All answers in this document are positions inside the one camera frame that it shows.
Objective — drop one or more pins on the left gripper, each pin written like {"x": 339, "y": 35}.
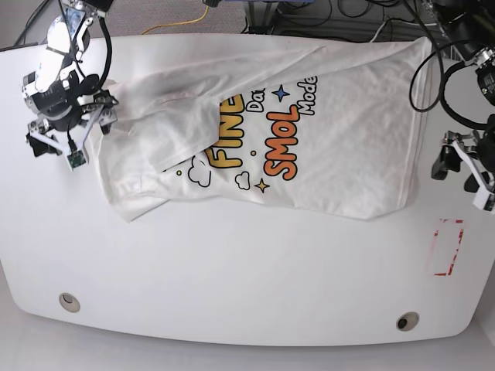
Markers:
{"x": 468, "y": 148}

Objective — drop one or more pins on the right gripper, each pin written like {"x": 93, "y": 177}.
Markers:
{"x": 62, "y": 112}

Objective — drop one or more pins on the white printed t-shirt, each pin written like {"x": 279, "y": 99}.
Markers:
{"x": 332, "y": 129}

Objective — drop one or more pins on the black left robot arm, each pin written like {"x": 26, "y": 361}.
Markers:
{"x": 468, "y": 27}

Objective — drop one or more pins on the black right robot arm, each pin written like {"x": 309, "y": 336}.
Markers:
{"x": 67, "y": 40}

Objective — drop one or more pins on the red tape rectangle marking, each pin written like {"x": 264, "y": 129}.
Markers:
{"x": 446, "y": 243}

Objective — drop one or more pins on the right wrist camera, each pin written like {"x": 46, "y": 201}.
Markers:
{"x": 77, "y": 159}

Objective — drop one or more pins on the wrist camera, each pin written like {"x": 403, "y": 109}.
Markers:
{"x": 484, "y": 200}
{"x": 77, "y": 159}

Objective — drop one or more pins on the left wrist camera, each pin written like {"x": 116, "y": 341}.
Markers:
{"x": 484, "y": 200}

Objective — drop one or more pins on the right table cable grommet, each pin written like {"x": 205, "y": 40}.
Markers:
{"x": 407, "y": 321}

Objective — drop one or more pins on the table cable grommet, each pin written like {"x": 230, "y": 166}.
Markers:
{"x": 407, "y": 321}
{"x": 69, "y": 303}

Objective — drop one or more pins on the left table cable grommet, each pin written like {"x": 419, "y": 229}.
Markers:
{"x": 69, "y": 303}

